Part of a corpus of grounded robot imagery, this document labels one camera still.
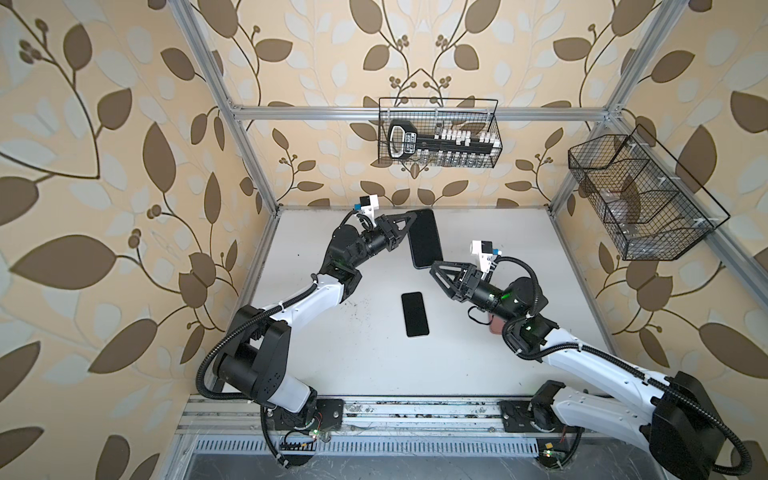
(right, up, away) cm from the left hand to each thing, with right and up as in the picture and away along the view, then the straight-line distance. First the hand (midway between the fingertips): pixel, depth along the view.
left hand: (420, 216), depth 69 cm
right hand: (+2, -13, -5) cm, 14 cm away
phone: (+1, -7, +1) cm, 7 cm away
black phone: (0, -29, +23) cm, 37 cm away
